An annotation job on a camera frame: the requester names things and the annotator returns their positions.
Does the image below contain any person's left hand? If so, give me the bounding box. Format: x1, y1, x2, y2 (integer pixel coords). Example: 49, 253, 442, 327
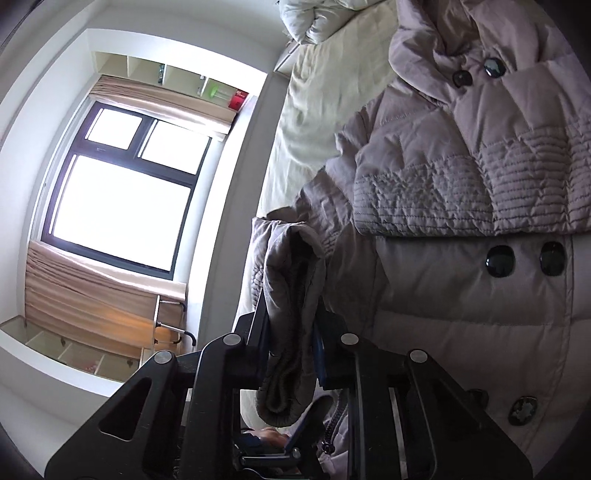
253, 427, 293, 450

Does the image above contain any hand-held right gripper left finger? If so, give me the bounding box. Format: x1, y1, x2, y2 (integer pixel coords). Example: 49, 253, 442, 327
44, 288, 273, 480

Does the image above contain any pinkish grey down jacket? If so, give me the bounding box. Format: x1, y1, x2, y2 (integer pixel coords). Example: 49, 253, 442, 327
252, 0, 591, 480

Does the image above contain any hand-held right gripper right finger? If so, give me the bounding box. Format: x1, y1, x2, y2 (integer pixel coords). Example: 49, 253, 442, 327
312, 309, 533, 480

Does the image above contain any black framed window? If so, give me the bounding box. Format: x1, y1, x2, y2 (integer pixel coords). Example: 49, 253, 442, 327
41, 102, 213, 281

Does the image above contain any white wall shelf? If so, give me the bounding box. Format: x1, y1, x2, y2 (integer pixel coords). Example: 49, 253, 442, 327
92, 50, 252, 112
0, 318, 155, 384

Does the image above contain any white duvet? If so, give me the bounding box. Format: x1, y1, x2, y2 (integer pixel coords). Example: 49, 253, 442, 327
279, 0, 356, 45

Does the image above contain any beige curtain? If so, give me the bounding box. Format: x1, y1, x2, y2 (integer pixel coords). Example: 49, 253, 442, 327
87, 76, 234, 136
24, 240, 189, 349

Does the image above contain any bed with beige sheet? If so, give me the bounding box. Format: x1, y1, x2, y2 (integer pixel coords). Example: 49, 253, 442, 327
240, 0, 407, 421

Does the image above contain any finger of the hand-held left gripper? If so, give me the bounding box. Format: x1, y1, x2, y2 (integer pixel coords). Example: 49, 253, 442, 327
283, 396, 335, 463

